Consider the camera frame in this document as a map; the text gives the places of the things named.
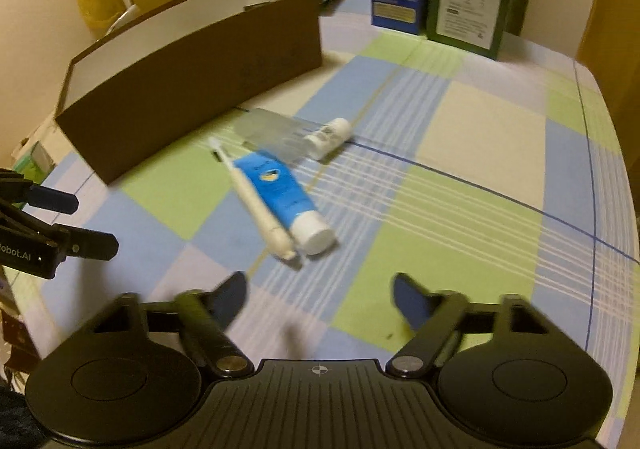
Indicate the white toothbrush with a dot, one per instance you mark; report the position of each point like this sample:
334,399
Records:
260,211

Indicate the brown cardboard box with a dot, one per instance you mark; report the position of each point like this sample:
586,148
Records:
200,84

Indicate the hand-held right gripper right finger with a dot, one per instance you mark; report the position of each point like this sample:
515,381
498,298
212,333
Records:
412,303

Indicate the bundle of green tissue packs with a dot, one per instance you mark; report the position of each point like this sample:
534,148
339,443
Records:
32,159

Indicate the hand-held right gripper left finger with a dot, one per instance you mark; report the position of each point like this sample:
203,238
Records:
231,298

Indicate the clear plastic case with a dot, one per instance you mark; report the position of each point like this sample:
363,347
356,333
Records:
272,134

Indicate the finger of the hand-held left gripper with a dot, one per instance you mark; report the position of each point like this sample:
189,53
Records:
92,245
52,200

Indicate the checked tablecloth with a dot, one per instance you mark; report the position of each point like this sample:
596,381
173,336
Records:
475,129

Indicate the small white bottle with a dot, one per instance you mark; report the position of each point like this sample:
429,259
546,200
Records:
327,138

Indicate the blue toothpaste tube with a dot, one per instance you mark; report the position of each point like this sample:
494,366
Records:
285,194

